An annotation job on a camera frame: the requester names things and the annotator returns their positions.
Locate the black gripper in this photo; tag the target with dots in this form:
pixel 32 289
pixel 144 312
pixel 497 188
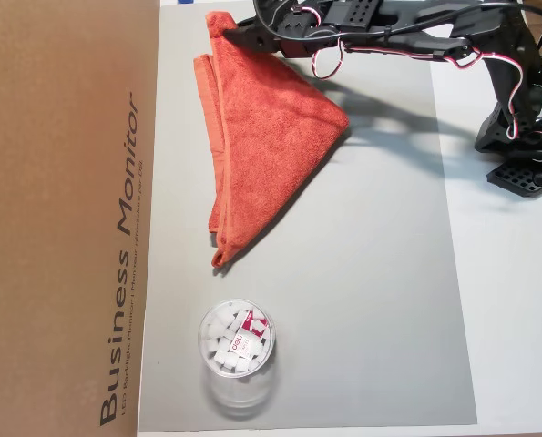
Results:
pixel 258 40

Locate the orange terry towel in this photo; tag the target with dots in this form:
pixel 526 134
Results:
pixel 270 136

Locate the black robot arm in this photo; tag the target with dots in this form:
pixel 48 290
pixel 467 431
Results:
pixel 512 68

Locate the black perforated arm base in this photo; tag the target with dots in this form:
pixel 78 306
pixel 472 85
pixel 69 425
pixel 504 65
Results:
pixel 518 177

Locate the grey table mat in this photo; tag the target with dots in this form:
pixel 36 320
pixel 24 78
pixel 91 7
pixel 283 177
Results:
pixel 343 273

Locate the Business Monitor cardboard box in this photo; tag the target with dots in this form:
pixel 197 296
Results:
pixel 56 205

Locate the red white eraser packet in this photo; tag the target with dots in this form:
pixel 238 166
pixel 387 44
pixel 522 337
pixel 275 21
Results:
pixel 248 332

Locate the white eraser cubes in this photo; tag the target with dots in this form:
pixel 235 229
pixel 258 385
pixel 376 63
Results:
pixel 220 350

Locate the clear plastic jar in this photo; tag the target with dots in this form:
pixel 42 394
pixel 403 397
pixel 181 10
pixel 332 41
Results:
pixel 236 391

